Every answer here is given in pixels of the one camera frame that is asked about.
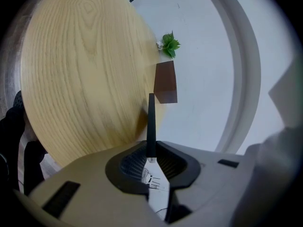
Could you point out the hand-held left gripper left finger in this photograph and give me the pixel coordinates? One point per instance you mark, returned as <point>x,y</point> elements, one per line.
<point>94,185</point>

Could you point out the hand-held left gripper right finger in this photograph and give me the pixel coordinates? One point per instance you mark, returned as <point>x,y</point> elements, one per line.
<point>208,174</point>

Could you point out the framed tree picture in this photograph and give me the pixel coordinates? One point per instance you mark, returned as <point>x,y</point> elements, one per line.
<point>151,126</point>

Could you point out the person's right leg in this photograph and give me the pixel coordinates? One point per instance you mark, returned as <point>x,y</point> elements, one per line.
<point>33,164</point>

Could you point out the dark brown wooden box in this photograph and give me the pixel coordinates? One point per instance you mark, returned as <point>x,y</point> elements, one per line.
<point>165,79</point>

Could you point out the potted green plant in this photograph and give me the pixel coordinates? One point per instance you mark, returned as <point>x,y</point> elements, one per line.
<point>170,44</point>

